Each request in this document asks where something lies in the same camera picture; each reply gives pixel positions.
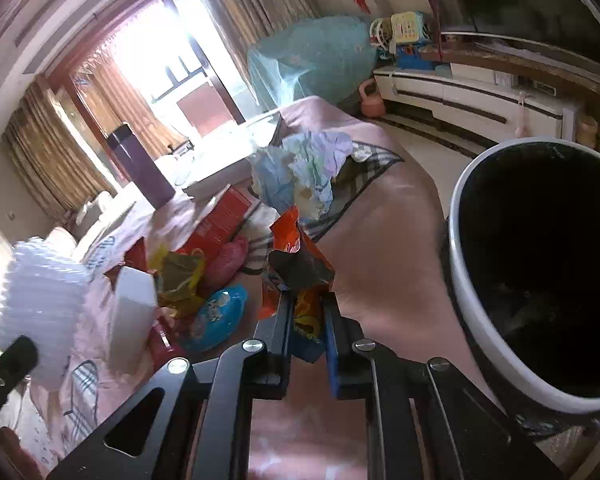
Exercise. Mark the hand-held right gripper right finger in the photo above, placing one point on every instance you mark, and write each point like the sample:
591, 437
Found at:
331, 340

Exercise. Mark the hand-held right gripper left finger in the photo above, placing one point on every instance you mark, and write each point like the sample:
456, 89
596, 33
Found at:
279, 327

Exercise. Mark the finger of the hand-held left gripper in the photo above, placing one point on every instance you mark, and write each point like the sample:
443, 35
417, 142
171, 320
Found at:
10, 365

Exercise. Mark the blue snack packet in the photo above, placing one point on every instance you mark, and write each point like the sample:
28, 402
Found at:
220, 312

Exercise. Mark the orange snack wrapper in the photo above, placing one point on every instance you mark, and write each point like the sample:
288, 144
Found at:
286, 240

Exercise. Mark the yellow plastic bag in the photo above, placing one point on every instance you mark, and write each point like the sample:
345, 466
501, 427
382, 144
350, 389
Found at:
180, 280

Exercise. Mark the pastel paper wad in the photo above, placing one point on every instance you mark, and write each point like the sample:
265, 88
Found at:
300, 170

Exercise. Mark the black bin with white rim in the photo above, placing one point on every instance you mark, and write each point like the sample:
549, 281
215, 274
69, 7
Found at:
540, 240

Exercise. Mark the small red wrapper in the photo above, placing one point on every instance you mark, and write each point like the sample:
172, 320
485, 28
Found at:
162, 342

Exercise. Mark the pink table cloth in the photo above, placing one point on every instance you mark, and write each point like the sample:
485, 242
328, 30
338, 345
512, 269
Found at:
400, 240

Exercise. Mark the red cardboard box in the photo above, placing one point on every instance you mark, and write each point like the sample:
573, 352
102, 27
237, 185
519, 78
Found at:
220, 220

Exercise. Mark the white carton box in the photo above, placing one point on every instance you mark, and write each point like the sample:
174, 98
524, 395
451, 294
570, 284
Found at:
130, 315

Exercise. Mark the white printed plastic bag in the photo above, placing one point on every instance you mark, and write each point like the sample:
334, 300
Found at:
115, 245

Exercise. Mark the white sofa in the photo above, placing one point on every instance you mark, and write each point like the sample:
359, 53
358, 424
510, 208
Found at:
95, 220

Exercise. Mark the white flat tray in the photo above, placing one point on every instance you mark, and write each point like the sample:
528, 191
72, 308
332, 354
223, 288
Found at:
220, 170

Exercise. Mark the plaid cloth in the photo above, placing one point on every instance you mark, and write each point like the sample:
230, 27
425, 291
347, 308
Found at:
365, 160

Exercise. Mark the purple thermos bottle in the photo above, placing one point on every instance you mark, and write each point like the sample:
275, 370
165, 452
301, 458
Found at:
140, 170

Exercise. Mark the pink kettlebell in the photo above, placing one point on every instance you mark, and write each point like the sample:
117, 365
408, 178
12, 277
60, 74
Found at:
372, 105

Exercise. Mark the teal net cover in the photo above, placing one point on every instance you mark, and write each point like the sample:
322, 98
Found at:
310, 60

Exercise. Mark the sheer reddish curtain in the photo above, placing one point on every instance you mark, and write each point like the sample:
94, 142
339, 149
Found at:
125, 105

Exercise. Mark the white television cabinet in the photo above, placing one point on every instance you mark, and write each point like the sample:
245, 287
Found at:
470, 95

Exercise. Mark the pink hanging toy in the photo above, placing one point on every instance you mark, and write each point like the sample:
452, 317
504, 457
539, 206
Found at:
522, 110

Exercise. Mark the colourful toy set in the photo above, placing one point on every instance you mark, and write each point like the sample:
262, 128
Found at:
405, 35

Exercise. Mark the yellow stacked containers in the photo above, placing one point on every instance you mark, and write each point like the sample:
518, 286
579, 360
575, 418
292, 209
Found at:
588, 130

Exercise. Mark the purple pole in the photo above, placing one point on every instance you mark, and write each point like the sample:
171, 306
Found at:
436, 5

